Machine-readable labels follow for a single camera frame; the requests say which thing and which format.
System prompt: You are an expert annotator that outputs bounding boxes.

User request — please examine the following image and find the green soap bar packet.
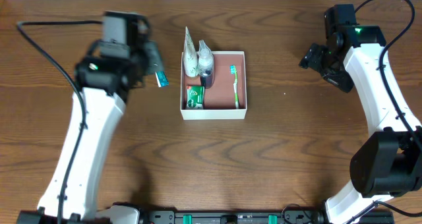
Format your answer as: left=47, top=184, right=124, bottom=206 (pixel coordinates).
left=186, top=86, right=205, bottom=109

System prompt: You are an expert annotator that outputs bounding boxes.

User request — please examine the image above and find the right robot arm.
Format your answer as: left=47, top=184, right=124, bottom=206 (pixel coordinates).
left=299, top=24, right=421, bottom=223

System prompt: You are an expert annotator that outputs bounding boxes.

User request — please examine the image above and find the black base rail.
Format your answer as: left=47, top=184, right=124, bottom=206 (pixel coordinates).
left=141, top=206, right=396, bottom=224

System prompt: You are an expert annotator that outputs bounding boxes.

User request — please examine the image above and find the white lotion tube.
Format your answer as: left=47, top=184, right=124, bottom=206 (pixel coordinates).
left=183, top=27, right=198, bottom=78

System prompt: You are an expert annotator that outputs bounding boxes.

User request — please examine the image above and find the green white toothbrush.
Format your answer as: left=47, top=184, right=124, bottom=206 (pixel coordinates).
left=230, top=65, right=239, bottom=109

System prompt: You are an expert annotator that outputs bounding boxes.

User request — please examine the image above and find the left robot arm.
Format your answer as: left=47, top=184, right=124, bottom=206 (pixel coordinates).
left=17, top=11, right=164, bottom=223

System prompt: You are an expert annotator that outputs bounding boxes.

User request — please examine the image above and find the teal toothpaste tube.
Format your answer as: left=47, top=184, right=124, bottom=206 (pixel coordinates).
left=155, top=71, right=169, bottom=88

